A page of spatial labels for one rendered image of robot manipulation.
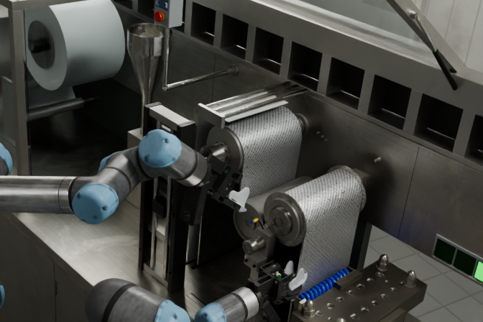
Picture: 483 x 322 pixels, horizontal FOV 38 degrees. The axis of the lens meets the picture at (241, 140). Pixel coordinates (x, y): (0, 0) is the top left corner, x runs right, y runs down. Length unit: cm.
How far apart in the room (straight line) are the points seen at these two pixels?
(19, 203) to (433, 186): 105
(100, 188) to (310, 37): 93
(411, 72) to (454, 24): 282
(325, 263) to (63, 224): 90
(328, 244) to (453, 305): 194
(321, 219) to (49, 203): 74
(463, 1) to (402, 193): 277
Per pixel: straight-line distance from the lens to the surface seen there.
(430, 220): 196
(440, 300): 382
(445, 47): 172
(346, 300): 196
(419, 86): 187
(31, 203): 145
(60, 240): 232
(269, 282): 177
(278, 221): 182
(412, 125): 191
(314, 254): 190
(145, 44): 219
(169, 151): 140
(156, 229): 208
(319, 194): 185
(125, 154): 147
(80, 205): 137
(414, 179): 195
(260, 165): 196
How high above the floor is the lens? 223
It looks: 27 degrees down
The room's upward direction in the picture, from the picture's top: 6 degrees clockwise
